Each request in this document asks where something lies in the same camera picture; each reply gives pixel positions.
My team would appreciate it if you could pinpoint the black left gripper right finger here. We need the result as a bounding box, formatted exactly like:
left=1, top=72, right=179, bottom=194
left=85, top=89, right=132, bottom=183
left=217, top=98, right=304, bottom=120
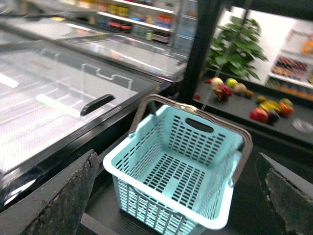
left=255, top=152, right=313, bottom=235

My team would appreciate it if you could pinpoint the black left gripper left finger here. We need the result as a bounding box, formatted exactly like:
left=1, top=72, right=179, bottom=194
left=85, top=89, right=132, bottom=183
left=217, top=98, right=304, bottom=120
left=0, top=150, right=99, bottom=235

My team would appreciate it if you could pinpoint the light blue plastic basket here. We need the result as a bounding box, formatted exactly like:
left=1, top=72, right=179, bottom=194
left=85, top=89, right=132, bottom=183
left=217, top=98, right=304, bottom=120
left=103, top=94, right=253, bottom=235

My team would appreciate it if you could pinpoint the dark purple plum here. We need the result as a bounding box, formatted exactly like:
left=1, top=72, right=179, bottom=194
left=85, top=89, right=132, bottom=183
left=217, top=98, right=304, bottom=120
left=267, top=111, right=280, bottom=125

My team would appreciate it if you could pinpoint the red apple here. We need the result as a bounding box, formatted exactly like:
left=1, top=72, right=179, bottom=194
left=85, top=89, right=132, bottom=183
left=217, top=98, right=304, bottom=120
left=249, top=108, right=268, bottom=123

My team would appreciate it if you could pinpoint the orange persimmon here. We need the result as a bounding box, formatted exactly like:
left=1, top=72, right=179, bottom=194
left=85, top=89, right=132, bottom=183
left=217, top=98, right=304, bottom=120
left=279, top=98, right=294, bottom=117

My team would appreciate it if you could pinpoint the yellow star fruit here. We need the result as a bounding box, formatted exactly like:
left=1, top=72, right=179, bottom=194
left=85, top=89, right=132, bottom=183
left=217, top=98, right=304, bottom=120
left=259, top=100, right=281, bottom=114

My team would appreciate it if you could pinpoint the brown kiwi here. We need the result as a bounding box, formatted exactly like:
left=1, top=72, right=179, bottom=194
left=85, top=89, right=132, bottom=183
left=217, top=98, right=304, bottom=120
left=245, top=90, right=254, bottom=98

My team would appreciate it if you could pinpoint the glass top chest freezer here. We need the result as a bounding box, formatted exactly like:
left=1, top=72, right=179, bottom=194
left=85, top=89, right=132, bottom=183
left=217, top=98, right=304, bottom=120
left=0, top=15, right=187, bottom=211

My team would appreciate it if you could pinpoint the peach coloured fruit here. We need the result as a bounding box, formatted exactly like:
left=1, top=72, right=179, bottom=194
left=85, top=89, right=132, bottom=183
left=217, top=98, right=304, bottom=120
left=233, top=83, right=247, bottom=96

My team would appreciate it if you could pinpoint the pink dragon fruit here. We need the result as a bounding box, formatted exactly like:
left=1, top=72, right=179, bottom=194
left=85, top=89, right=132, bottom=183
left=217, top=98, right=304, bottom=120
left=213, top=84, right=234, bottom=101

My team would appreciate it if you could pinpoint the green apple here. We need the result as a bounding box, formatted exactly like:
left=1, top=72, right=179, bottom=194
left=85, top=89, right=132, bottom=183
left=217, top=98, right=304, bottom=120
left=225, top=78, right=238, bottom=89

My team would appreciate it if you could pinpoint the small dark red fruit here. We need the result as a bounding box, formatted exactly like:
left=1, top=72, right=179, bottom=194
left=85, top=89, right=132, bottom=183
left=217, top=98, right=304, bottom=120
left=193, top=93, right=201, bottom=100

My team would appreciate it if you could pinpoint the green potted plant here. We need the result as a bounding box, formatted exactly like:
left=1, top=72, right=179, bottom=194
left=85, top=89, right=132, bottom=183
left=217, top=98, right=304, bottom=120
left=206, top=16, right=268, bottom=80

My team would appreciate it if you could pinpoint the drinks shelf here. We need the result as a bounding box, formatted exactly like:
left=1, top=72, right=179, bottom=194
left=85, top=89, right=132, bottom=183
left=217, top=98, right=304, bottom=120
left=75, top=0, right=198, bottom=51

